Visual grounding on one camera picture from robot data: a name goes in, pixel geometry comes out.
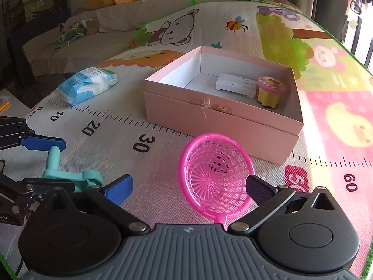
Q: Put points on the printed play mat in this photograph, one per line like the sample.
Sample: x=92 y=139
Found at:
x=116 y=128

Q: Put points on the white battery charger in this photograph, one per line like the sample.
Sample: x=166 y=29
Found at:
x=233 y=84

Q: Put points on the black window frame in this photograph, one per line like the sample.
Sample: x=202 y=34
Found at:
x=364 y=35

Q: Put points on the green cloth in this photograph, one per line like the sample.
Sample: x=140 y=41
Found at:
x=71 y=35

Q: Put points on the beige covered sofa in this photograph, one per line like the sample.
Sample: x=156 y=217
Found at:
x=116 y=20

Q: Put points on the teal plastic toy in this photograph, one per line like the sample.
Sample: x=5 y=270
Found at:
x=87 y=178

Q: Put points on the pink cardboard box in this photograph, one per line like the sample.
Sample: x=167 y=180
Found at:
x=233 y=125

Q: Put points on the brown plush toy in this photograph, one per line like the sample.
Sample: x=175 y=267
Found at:
x=91 y=26

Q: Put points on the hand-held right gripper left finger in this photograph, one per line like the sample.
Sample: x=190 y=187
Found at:
x=119 y=188

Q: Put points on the blue wet wipes pack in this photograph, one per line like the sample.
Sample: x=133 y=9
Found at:
x=84 y=87

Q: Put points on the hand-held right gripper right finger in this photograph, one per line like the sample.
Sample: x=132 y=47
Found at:
x=259 y=189

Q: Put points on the yellow book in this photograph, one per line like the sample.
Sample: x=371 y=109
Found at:
x=3 y=103

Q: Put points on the yellow banana pillow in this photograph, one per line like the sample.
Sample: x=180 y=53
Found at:
x=96 y=3

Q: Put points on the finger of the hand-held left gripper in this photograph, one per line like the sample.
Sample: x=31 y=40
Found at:
x=43 y=144
x=43 y=185

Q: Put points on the pink plastic toy basket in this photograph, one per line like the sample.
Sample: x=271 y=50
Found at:
x=208 y=180

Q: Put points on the dark glass cabinet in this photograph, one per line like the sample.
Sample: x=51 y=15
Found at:
x=29 y=49

